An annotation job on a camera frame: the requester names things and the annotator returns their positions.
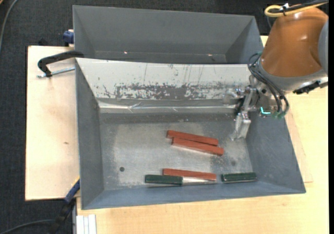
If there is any red-brown flat block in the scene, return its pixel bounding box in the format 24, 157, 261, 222
166, 130, 219, 147
171, 137, 225, 157
162, 168, 218, 182

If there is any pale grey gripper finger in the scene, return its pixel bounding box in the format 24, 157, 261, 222
240, 119, 252, 140
229, 112, 243, 142

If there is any black cylinder on white bracket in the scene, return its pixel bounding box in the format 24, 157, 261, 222
292, 80, 328, 95

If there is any dark green flat block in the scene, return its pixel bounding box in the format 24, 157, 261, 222
221, 172, 258, 183
145, 174, 184, 185

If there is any grey metal bin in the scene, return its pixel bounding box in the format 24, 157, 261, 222
72, 5, 306, 210

